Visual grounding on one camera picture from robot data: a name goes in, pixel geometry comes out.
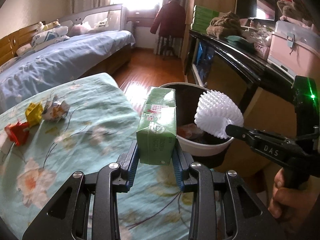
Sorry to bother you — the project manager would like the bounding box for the white trash bin black liner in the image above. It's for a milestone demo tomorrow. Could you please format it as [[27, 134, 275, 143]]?
[[159, 82, 237, 169]]

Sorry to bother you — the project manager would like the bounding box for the wooden headboard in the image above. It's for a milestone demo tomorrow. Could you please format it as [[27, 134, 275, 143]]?
[[0, 21, 47, 67]]

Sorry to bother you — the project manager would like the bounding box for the white yellow plush toy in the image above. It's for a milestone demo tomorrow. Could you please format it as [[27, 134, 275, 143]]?
[[37, 20, 61, 32]]

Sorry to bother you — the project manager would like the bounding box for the bed with blue sheet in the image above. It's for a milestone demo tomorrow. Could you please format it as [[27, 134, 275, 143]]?
[[0, 29, 137, 100]]

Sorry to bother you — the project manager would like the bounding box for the dark red coat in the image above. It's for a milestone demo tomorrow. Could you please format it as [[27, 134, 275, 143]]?
[[150, 0, 187, 38]]

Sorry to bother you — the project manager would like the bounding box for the yellow packet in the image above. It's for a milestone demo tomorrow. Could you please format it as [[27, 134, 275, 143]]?
[[26, 102, 45, 127]]

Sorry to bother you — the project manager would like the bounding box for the pink storage box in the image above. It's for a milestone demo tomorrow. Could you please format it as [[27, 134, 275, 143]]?
[[267, 20, 320, 79]]

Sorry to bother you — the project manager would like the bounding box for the green cloth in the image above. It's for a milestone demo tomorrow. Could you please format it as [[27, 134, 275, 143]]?
[[225, 35, 255, 49]]

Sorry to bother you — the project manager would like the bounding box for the stack of green boxes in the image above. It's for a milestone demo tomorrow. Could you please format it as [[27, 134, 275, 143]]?
[[191, 5, 222, 32]]

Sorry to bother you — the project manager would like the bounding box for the brown plush blanket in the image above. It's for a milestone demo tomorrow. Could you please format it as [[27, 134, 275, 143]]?
[[206, 11, 244, 37]]

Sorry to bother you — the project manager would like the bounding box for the white orange wrapper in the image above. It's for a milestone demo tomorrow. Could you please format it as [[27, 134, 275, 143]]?
[[41, 95, 70, 122]]

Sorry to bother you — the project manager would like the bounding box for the person's right hand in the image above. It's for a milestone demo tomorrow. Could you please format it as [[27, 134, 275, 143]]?
[[269, 168, 318, 227]]

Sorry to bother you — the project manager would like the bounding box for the pink plush toy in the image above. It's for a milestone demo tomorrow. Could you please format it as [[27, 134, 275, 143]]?
[[69, 21, 94, 36]]

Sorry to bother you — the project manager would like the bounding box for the black glossy cabinet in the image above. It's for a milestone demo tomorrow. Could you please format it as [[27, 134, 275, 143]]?
[[184, 29, 304, 140]]

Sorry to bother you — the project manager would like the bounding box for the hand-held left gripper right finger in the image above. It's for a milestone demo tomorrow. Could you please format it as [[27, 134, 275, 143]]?
[[172, 142, 287, 240]]

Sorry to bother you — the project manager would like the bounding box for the white foam fruit net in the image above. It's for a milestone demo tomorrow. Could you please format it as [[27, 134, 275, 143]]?
[[194, 89, 244, 139]]

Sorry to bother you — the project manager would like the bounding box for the pink spotted box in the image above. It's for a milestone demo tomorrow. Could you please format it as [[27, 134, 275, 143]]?
[[254, 41, 272, 60]]

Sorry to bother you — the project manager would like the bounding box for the black television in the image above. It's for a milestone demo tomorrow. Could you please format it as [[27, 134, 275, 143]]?
[[236, 0, 278, 22]]

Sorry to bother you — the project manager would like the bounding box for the white plastic bag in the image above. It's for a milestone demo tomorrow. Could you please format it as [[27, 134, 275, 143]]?
[[244, 25, 274, 45]]

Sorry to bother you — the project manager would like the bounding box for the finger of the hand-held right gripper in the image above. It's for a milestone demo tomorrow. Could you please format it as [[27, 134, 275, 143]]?
[[224, 124, 253, 143]]

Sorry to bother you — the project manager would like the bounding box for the green carton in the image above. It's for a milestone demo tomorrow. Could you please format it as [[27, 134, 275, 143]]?
[[136, 86, 178, 166]]

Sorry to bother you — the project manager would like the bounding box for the grey brown plush toy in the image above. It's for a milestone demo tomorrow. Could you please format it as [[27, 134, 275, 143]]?
[[276, 0, 317, 28]]

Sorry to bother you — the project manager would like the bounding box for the grey bed guard rail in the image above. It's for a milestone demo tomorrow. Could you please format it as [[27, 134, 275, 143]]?
[[57, 4, 128, 37]]

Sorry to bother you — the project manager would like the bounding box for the small white pillow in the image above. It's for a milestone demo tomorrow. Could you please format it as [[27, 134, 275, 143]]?
[[16, 44, 34, 57]]

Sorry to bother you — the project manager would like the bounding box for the red white packet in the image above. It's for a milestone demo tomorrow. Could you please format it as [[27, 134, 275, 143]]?
[[4, 121, 30, 146]]

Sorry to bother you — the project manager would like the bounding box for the coat rack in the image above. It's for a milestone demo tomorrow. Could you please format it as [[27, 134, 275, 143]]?
[[160, 0, 185, 61]]

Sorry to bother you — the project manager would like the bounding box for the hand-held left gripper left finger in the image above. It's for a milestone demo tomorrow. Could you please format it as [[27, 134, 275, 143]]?
[[22, 140, 140, 240]]

